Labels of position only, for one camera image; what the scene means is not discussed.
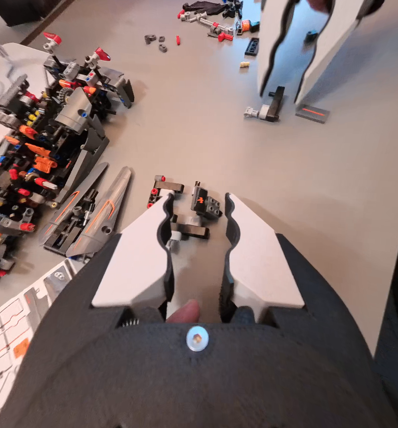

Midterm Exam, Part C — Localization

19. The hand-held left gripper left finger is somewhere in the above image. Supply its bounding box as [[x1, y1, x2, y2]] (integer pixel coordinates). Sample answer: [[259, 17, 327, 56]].
[[91, 193, 175, 321]]

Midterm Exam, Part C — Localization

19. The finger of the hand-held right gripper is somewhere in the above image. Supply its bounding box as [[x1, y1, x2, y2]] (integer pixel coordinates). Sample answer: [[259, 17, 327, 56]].
[[294, 0, 366, 104], [257, 0, 296, 98]]

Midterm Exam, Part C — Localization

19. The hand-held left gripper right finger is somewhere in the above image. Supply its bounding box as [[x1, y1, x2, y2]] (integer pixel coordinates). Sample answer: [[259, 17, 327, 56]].
[[220, 192, 305, 323]]

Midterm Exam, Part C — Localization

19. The black lego beam with connector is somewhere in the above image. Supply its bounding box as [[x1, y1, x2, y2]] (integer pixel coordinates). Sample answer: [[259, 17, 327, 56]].
[[165, 214, 210, 255], [244, 86, 286, 122]]

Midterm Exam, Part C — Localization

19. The black printed lego block assembly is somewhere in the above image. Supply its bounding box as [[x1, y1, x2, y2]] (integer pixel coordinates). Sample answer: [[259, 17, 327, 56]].
[[185, 181, 223, 227]]

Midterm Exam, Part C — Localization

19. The orange and black lego piece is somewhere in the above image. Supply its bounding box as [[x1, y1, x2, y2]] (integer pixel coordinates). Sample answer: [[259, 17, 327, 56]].
[[236, 19, 260, 35]]

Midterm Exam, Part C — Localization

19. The grey lego wing panel assembly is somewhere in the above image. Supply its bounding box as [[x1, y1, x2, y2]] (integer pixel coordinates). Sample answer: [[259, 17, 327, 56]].
[[40, 163, 133, 263]]

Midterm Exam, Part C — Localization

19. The pile of black lego pieces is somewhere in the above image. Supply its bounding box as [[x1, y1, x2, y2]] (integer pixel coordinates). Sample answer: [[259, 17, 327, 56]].
[[182, 0, 244, 19]]

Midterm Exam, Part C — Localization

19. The red and grey lego piece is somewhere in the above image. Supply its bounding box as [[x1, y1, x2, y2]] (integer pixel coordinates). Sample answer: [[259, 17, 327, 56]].
[[178, 9, 234, 38]]

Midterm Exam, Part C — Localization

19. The large lego car chassis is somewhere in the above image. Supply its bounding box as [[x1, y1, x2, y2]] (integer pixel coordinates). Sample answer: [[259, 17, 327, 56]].
[[0, 32, 135, 282]]

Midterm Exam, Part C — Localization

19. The person's right hand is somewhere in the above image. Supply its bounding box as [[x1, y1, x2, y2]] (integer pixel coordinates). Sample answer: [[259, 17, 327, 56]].
[[307, 0, 335, 13]]

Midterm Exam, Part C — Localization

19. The person's left hand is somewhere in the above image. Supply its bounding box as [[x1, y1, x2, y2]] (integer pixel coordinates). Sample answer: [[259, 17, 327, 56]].
[[167, 299, 202, 323]]

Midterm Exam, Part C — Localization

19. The black tile with orange stripe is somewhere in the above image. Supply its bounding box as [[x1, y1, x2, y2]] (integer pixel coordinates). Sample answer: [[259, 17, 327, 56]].
[[295, 104, 330, 124]]

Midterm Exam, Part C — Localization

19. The white sticker sheet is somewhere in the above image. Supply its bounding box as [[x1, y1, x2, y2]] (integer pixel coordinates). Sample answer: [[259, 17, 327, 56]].
[[0, 259, 76, 422]]

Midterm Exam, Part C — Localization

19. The white paper sheet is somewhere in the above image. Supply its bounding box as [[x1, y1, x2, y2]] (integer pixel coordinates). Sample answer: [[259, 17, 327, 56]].
[[0, 43, 54, 158]]

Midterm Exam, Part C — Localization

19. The dark printed cardboard box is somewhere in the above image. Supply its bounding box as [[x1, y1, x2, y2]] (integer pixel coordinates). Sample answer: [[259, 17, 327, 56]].
[[0, 0, 74, 27]]

